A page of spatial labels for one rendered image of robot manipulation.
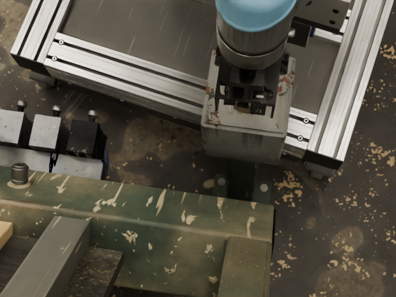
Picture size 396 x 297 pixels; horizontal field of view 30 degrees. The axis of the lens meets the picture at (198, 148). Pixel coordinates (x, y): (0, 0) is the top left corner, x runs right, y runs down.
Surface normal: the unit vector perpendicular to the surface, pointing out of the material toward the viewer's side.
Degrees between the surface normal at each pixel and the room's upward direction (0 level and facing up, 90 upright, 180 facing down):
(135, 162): 0
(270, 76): 0
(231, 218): 55
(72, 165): 0
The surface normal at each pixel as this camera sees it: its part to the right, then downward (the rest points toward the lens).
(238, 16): -0.48, 0.84
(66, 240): 0.10, -0.93
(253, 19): -0.13, 0.95
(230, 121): -0.04, -0.25
